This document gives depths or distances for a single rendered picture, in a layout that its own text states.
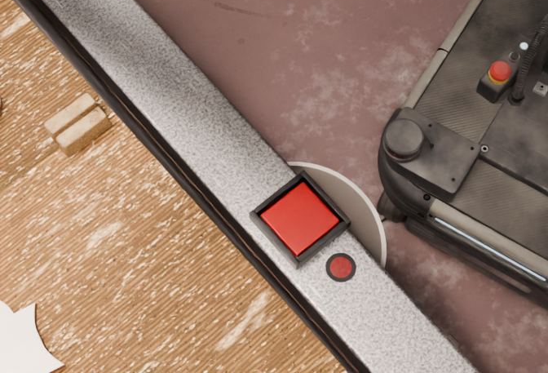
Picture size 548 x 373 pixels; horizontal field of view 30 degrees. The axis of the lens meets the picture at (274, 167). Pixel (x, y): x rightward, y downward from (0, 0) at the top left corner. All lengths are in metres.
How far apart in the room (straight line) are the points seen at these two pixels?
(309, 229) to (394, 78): 1.17
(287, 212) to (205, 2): 1.27
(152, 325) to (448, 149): 0.92
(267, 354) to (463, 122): 0.97
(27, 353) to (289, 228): 0.29
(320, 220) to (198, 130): 0.17
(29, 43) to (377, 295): 0.47
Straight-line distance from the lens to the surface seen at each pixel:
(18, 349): 1.04
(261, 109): 2.15
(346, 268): 1.06
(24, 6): 1.23
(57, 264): 1.07
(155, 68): 1.16
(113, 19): 1.20
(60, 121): 1.10
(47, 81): 1.15
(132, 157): 1.10
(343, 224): 1.06
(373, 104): 2.17
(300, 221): 1.06
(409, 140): 1.78
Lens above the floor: 1.93
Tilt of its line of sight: 67 degrees down
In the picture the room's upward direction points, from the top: 1 degrees counter-clockwise
